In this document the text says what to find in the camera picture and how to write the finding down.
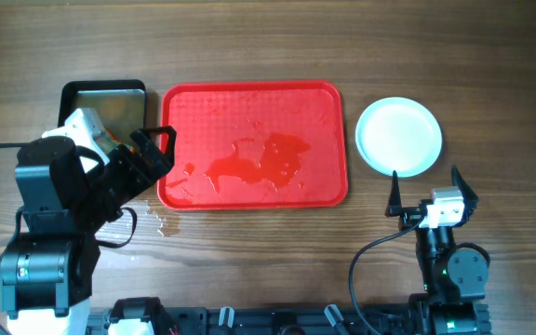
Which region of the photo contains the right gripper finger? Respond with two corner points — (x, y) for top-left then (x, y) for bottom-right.
(451, 165), (479, 208)
(384, 170), (403, 217)

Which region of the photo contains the white plate top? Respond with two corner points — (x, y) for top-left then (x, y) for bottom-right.
(355, 97), (443, 178)

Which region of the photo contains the green orange sponge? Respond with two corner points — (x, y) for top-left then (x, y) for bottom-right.
(119, 143), (136, 153)

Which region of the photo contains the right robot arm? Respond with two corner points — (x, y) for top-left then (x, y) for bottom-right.
(385, 167), (491, 335)

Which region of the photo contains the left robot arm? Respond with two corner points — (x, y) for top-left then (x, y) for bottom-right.
(0, 127), (177, 334)

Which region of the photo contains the black metal tray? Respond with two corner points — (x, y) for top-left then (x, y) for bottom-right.
(58, 79), (147, 146)

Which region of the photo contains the red plastic tray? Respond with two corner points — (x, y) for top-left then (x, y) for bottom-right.
(157, 81), (349, 211)

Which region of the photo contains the right black cable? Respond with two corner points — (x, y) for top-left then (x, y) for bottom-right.
(347, 216), (425, 335)

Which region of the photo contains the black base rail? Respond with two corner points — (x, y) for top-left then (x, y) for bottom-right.
(86, 304), (490, 335)

